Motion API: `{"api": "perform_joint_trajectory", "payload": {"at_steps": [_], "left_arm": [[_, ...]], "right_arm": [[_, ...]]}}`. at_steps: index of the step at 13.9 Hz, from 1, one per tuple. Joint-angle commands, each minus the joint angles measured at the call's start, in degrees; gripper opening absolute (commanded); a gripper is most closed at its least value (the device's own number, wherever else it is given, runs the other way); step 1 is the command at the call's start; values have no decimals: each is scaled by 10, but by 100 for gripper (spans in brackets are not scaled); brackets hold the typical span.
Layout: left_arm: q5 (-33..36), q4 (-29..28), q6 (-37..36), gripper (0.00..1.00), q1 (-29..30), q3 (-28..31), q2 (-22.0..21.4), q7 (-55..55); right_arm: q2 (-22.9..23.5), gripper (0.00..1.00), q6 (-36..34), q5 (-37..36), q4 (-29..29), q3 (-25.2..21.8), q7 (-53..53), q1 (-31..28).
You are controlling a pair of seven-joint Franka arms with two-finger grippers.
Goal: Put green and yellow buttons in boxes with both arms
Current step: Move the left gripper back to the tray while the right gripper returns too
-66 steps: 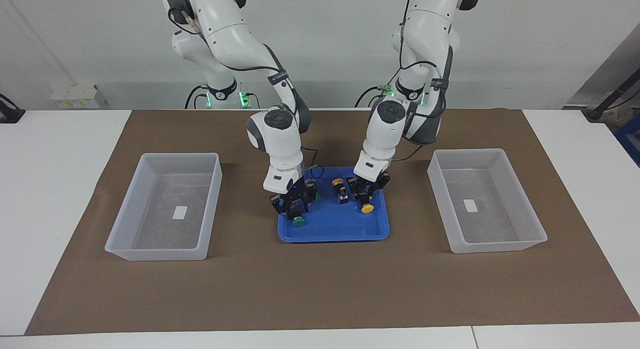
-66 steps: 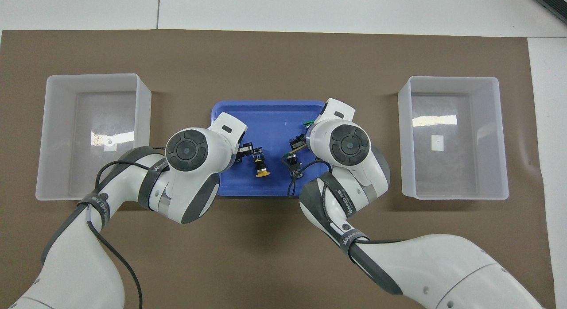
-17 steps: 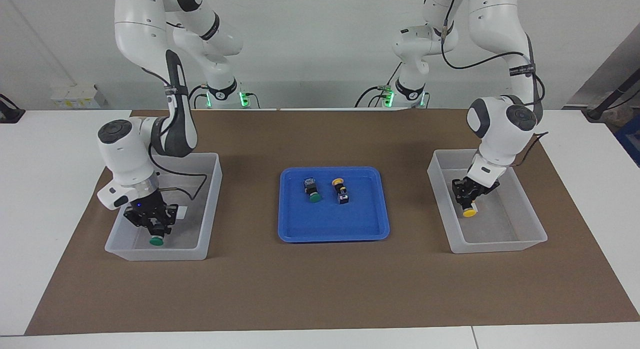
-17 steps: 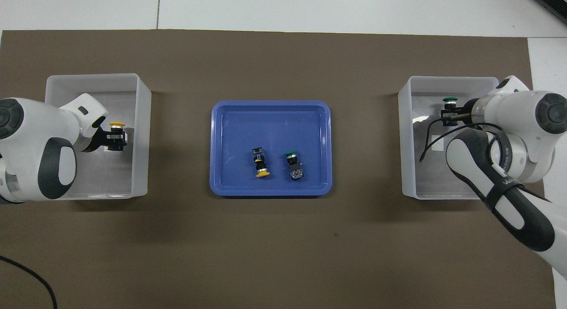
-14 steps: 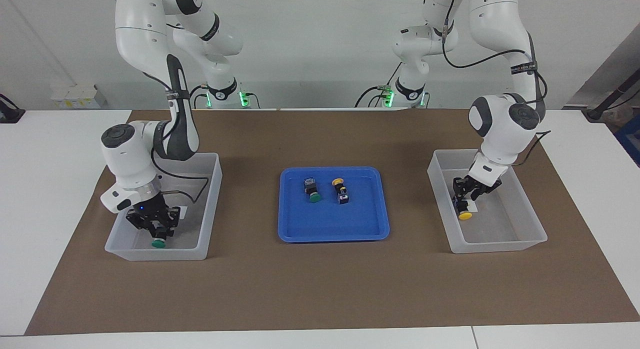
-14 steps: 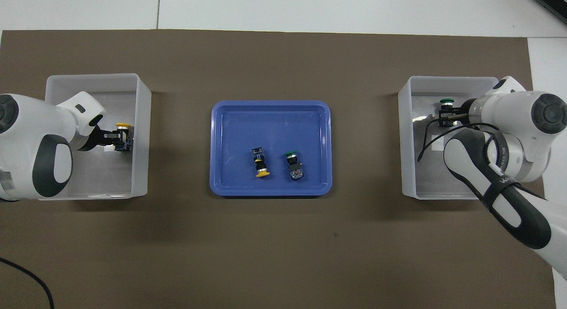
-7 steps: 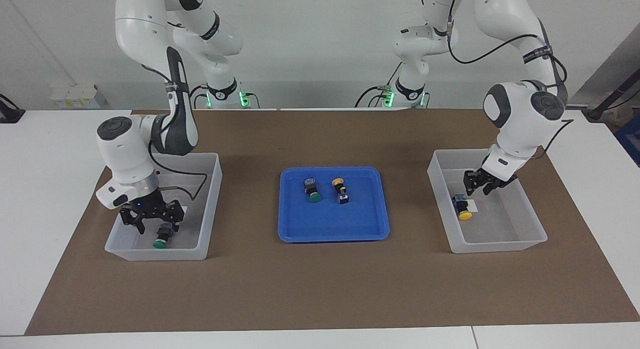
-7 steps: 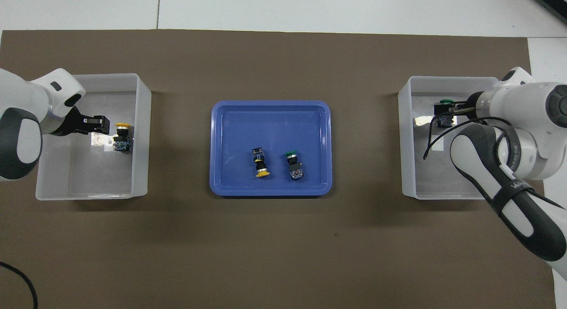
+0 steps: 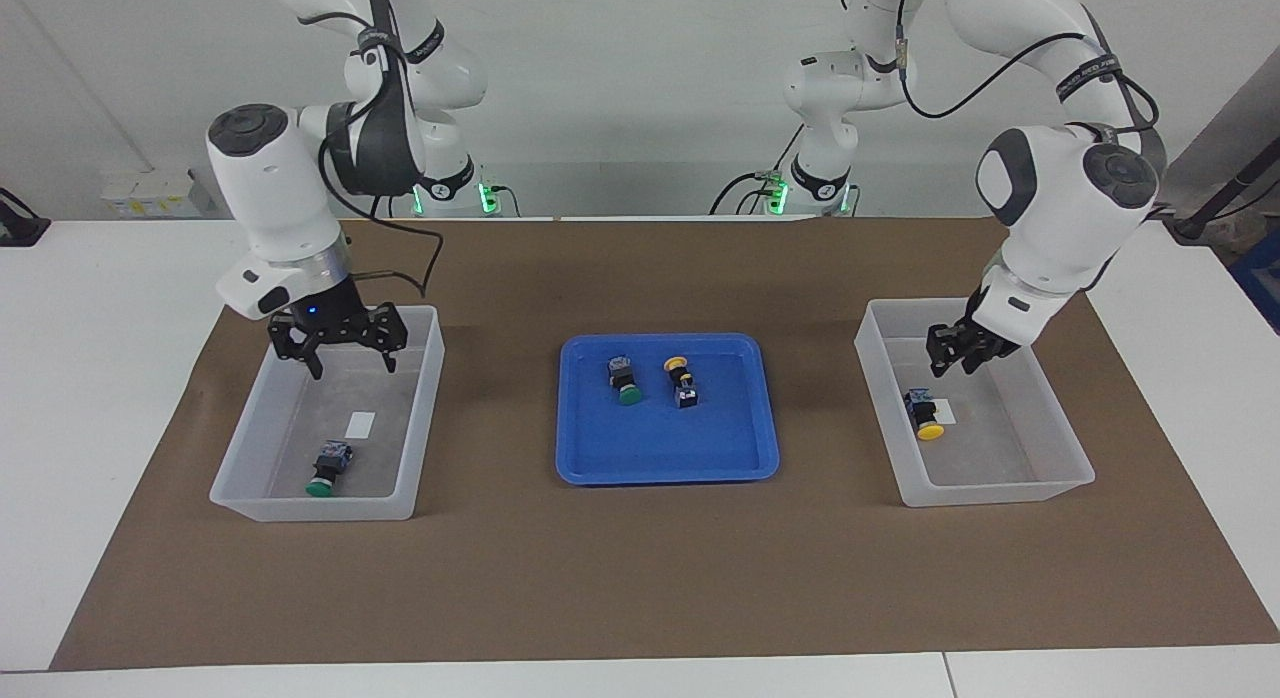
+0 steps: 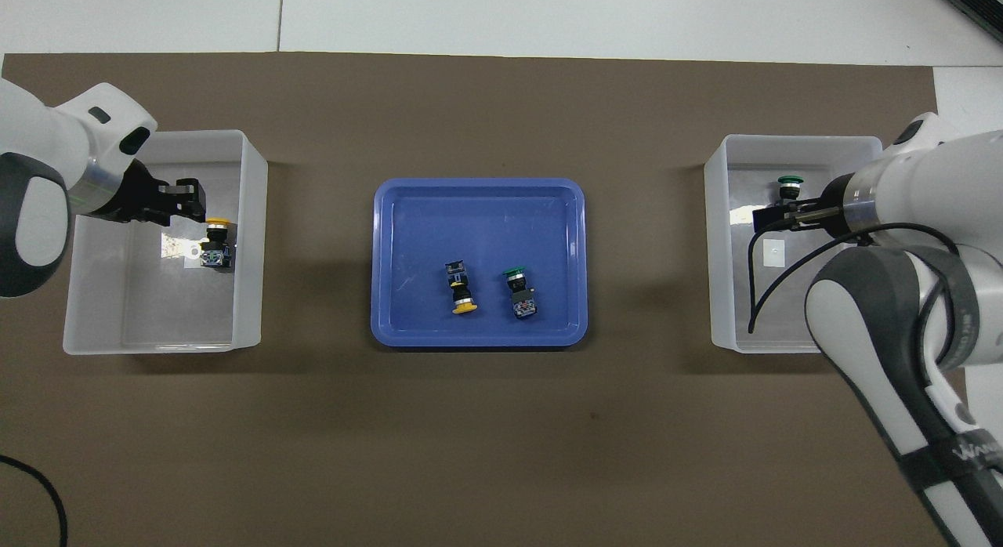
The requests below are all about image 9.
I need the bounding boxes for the green push button switch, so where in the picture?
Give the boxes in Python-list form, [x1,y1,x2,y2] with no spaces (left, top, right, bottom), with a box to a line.
[305,440,355,499]
[606,355,645,407]

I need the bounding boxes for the white wall socket strip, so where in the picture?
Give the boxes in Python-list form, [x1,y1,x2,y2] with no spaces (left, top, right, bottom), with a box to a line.
[100,171,216,219]

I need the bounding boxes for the blue plastic tray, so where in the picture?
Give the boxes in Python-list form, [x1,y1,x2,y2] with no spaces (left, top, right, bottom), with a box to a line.
[555,332,781,487]

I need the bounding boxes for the black tripod pole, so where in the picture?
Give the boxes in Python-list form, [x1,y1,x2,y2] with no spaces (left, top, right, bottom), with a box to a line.
[1172,138,1280,244]

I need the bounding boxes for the yellow push button switch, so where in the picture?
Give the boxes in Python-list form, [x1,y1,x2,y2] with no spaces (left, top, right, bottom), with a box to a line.
[904,387,946,442]
[662,355,699,410]

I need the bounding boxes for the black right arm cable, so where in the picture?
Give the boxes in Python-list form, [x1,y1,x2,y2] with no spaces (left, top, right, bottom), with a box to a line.
[295,13,446,297]

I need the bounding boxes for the brown paper table mat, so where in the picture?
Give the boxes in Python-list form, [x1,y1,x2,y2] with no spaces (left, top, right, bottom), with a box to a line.
[50,216,1280,672]

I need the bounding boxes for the black stand foot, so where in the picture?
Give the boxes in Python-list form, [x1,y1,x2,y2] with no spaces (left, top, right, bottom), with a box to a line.
[0,186,51,247]

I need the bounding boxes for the translucent white plastic box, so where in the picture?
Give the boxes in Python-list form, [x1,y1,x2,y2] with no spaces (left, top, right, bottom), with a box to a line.
[853,297,1097,509]
[208,304,447,523]

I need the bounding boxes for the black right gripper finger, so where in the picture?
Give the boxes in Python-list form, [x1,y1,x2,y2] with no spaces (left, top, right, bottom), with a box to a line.
[358,303,408,373]
[268,316,326,381]

